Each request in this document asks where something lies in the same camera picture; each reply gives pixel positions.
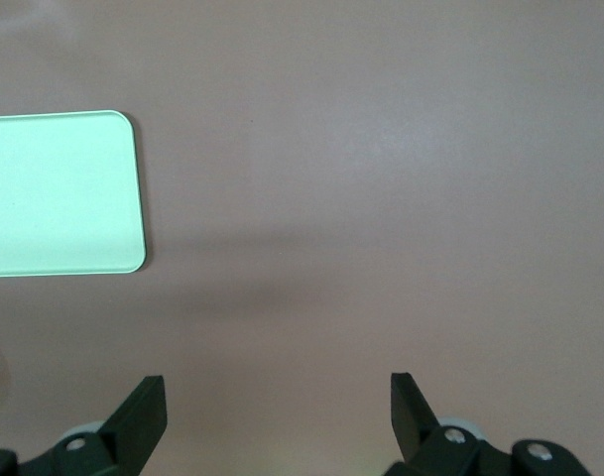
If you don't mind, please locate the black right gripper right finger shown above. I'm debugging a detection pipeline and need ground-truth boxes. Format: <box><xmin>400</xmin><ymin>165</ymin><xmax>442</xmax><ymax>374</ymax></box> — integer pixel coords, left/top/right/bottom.
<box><xmin>384</xmin><ymin>371</ymin><xmax>594</xmax><ymax>476</ymax></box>

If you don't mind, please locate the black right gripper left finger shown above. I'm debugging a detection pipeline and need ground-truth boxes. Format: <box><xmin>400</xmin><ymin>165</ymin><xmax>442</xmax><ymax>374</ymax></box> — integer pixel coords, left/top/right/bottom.
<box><xmin>0</xmin><ymin>375</ymin><xmax>169</xmax><ymax>476</ymax></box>

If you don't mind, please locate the light green rectangular tray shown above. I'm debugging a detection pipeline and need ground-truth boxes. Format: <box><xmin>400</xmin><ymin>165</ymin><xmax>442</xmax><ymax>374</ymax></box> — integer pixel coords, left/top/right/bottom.
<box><xmin>0</xmin><ymin>109</ymin><xmax>148</xmax><ymax>279</ymax></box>

